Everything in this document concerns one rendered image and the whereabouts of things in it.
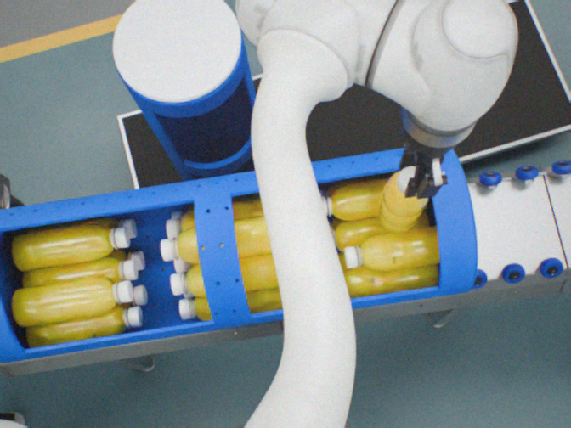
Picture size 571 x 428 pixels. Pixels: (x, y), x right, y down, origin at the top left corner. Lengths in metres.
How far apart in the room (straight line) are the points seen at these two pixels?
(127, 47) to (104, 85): 1.19
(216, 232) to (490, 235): 0.62
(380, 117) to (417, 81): 1.72
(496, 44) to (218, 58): 0.94
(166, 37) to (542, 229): 0.90
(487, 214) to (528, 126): 1.00
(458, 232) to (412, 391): 1.24
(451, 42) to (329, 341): 0.29
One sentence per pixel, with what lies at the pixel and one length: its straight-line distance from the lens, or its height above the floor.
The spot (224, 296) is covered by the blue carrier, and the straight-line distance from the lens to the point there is 1.22.
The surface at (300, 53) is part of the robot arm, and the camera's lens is 0.71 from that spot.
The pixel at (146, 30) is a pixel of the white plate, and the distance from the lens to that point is 1.60.
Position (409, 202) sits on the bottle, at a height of 1.32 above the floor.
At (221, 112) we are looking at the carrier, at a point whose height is 0.37.
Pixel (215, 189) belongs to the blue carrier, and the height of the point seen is 1.20.
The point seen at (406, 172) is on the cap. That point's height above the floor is 1.36.
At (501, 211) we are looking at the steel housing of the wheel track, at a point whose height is 0.93.
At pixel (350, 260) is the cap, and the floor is 1.13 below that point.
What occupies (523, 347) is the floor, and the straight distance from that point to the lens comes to 2.47.
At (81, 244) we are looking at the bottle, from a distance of 1.35.
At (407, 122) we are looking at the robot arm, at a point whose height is 1.61.
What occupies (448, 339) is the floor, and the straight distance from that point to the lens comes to 2.42.
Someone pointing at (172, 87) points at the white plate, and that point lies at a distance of 1.53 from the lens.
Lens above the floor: 2.38
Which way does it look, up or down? 74 degrees down
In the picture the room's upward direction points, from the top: 11 degrees counter-clockwise
